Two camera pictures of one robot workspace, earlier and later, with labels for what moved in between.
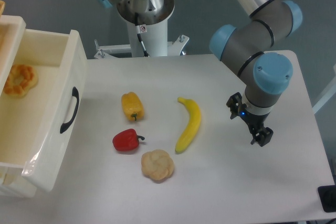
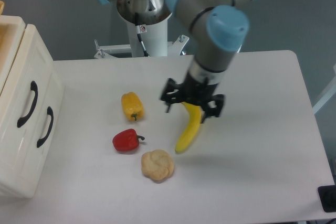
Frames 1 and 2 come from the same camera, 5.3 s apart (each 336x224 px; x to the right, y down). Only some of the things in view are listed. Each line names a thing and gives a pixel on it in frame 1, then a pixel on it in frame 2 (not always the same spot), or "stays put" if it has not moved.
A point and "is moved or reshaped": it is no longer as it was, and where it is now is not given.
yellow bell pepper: x=132 y=106 stays put
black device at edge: x=327 y=195 stays put
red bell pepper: x=126 y=140 stays put
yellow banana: x=193 y=126 stays put
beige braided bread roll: x=157 y=164 stays put
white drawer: x=43 y=103 is moved or reshaped
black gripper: x=256 y=121 to x=193 y=91
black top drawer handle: x=75 y=94 to x=33 y=87
